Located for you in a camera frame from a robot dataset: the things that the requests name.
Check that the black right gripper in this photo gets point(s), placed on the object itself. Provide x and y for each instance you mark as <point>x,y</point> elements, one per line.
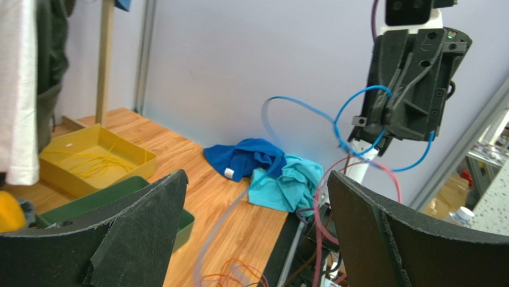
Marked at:
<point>409,81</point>

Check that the olive green hanging garment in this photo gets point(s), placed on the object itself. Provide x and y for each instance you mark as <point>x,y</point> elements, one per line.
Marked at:
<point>52,34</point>

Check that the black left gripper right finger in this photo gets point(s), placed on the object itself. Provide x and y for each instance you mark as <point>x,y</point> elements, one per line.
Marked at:
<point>385,243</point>

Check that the green plastic tray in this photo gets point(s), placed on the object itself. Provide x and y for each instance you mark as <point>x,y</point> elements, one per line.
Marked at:
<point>108,195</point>

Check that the clear plastic water bottle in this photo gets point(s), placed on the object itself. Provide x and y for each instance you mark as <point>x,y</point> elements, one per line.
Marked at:
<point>462,217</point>

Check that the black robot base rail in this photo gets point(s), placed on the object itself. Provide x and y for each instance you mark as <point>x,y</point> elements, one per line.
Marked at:
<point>292,261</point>

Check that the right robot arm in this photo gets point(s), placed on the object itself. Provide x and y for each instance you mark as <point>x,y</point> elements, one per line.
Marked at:
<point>359,165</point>

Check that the dark blue cloth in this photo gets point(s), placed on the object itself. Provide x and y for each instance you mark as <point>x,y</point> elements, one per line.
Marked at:
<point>240,160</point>

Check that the white speckled board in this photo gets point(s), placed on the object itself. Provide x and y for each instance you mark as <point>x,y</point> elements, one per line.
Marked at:
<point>491,212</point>

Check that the yellow plastic tray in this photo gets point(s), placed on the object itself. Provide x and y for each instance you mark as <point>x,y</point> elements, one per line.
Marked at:
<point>91,159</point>

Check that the light blue bucket hat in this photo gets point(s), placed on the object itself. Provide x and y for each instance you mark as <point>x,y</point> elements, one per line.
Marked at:
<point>123,5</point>

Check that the yellow crumpled garment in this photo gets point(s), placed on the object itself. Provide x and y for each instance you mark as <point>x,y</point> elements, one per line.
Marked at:
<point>12,214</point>

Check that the wooden rack pole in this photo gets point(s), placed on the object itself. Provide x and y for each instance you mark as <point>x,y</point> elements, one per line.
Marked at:
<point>89,50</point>

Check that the white hanging tank top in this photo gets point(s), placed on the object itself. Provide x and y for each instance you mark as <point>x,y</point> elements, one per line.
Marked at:
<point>19,143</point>

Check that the turquoise cloth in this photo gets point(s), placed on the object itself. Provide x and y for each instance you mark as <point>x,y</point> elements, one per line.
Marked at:
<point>293,190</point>

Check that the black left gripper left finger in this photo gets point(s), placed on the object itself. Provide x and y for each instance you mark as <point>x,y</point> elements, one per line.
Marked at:
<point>128,242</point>

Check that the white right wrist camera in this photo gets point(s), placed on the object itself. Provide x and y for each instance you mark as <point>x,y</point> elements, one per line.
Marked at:
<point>413,15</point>

